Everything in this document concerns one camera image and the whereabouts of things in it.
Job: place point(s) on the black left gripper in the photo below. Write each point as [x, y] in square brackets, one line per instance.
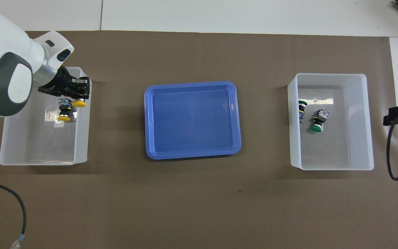
[57, 84]

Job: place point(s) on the short silver tape strip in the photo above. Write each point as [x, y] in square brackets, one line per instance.
[51, 116]

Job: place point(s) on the translucent white box plain label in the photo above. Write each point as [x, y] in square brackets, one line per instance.
[344, 145]

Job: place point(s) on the yellow push button blue base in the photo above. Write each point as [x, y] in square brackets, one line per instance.
[79, 103]

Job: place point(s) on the green push button white block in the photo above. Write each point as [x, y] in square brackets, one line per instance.
[319, 121]

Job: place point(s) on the yellow push button grey base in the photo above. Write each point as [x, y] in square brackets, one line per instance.
[64, 110]

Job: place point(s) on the long silver tape strip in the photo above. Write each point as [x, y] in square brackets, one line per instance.
[320, 101]

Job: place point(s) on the translucent white box round-hole label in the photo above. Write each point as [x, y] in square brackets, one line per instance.
[47, 148]

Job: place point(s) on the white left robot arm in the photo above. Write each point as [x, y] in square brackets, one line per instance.
[5, 69]

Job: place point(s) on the brown paper table mat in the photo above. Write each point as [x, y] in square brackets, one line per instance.
[199, 207]

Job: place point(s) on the blue plastic tray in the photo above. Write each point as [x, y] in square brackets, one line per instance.
[192, 121]

